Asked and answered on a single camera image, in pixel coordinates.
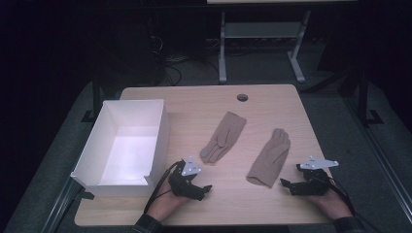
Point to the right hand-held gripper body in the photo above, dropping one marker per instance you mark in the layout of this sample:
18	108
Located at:
315	183

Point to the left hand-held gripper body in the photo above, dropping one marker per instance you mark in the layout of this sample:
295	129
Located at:
183	184

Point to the beige knit glove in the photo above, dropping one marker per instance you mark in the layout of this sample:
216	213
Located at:
227	131
271	158

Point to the person's left hand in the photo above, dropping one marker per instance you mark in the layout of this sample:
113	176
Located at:
166	204

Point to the person's right hand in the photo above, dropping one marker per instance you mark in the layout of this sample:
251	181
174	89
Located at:
333	205

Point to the white rectangular open box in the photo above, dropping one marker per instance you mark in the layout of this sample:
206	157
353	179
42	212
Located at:
129	155

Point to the grey round table grommet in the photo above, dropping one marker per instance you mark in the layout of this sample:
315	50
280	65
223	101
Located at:
242	97

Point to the black metal stand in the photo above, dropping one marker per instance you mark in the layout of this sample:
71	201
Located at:
96	97
363	97

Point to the aluminium floor rail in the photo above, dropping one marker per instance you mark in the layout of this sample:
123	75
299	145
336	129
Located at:
385	161
58	207

